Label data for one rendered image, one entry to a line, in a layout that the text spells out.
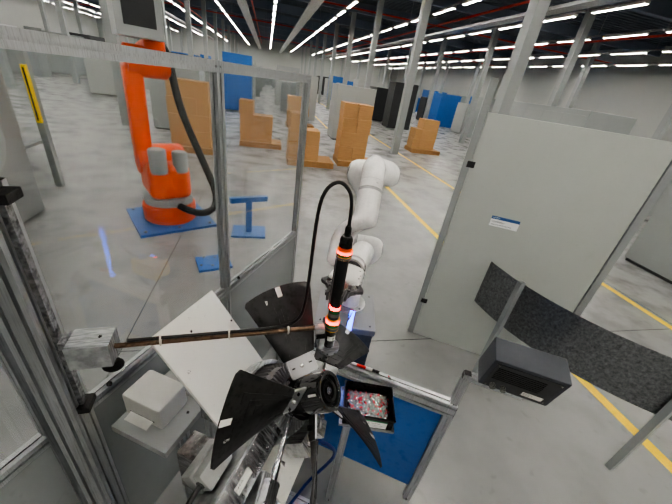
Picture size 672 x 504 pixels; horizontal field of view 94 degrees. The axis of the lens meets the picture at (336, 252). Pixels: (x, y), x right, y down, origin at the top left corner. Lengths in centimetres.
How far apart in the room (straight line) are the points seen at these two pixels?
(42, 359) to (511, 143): 255
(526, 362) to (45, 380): 146
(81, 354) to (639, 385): 275
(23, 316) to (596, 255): 300
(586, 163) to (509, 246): 72
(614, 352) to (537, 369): 126
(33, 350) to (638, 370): 279
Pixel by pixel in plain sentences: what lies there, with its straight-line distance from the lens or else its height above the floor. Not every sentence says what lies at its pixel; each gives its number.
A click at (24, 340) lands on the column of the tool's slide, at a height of 146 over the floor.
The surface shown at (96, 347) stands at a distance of 96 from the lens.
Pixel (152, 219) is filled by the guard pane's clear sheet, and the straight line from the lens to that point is 128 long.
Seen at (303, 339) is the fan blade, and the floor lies 132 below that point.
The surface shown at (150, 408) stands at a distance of 137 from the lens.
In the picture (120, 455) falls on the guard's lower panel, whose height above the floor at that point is 61.
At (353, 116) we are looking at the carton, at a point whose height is 129.
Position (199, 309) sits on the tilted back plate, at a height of 135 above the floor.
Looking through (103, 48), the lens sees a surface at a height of 204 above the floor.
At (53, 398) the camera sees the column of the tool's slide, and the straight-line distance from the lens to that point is 110.
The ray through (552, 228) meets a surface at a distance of 276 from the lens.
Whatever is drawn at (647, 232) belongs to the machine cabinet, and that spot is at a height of 56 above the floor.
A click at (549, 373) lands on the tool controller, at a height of 123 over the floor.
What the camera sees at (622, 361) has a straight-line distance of 266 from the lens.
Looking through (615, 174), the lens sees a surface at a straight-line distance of 275.
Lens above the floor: 205
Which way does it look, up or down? 29 degrees down
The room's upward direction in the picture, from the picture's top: 9 degrees clockwise
